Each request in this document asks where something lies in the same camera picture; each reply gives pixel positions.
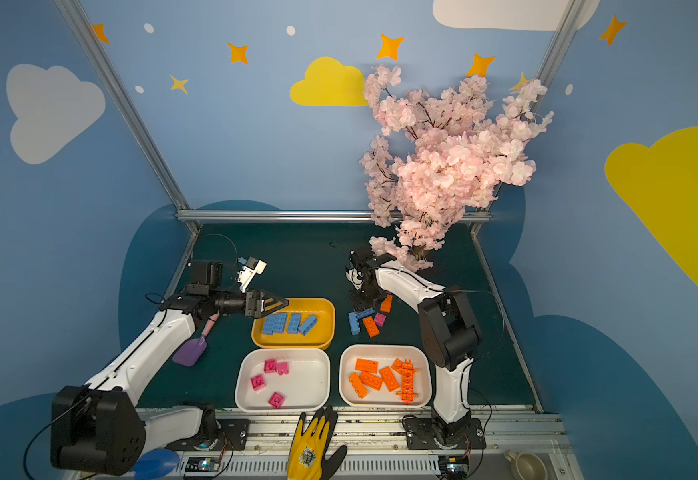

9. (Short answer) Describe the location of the orange lego pile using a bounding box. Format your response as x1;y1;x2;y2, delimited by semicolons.
397;360;418;404

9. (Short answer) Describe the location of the left white plastic tray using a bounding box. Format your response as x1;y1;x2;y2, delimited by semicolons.
234;348;331;414

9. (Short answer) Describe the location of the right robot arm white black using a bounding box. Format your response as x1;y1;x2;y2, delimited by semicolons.
346;247;486;449

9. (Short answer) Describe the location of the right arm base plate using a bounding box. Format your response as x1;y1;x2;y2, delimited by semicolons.
401;414;486;450

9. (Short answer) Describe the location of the white plastic tray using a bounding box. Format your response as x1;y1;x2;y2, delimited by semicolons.
339;344;433;409
234;348;331;414

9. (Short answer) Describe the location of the orange lego plate bottom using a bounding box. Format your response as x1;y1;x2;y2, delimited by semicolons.
362;316;380;338

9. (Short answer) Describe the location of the orange lego brick top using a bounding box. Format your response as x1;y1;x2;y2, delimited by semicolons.
360;371;384;390

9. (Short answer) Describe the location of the blue lego brick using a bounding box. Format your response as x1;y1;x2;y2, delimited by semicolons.
298;315;318;336
287;312;302;335
356;308;375;320
272;312;288;333
261;314;280;335

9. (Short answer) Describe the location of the beige ceramic cup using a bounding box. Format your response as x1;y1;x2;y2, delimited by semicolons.
504;450;548;480

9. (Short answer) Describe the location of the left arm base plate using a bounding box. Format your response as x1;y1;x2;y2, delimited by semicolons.
167;418;250;452

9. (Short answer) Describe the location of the magenta small lego brick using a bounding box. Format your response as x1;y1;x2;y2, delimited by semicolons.
250;374;266;392

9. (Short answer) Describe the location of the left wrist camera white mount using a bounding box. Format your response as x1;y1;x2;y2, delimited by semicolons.
236;257;267;293

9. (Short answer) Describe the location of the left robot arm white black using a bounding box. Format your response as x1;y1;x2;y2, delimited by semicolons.
50;257;289;476

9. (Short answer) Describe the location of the orange lego plate remaining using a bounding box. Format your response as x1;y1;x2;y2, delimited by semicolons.
379;295;393;313

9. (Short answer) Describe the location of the orange lego plate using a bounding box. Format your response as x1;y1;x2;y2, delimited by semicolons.
355;358;378;374
379;367;400;392
362;316;380;338
391;359;403;374

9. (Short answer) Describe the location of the right white plastic tray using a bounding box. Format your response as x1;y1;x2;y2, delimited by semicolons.
339;344;433;409

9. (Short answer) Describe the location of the blue garden trowel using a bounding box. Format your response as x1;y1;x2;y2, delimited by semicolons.
132;449;180;480

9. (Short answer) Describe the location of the pink cherry blossom tree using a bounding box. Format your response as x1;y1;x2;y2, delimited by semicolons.
360;65;553;271

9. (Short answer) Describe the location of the yellow black work glove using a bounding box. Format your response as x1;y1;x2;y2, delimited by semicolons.
287;406;348;480

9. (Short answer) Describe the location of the purple pink toy spatula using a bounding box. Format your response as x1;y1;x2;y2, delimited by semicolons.
172;313;220;368

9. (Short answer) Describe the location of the orange lego brick cluster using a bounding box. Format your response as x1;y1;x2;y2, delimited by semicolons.
349;372;368;399

